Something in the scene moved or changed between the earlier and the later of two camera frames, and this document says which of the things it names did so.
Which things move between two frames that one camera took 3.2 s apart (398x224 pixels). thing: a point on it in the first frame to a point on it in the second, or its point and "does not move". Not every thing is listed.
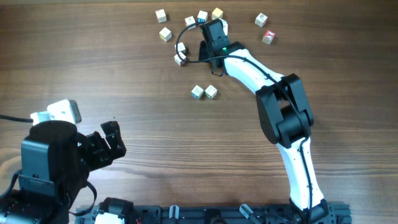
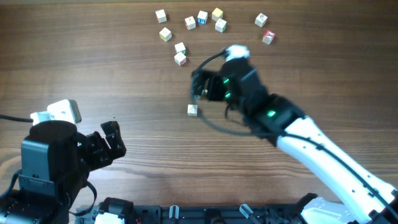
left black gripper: x=104 y=155 does not move
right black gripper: x=203 y=49 to x=214 y=81
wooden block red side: x=178 y=61 does not move
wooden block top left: x=161 y=15 does not move
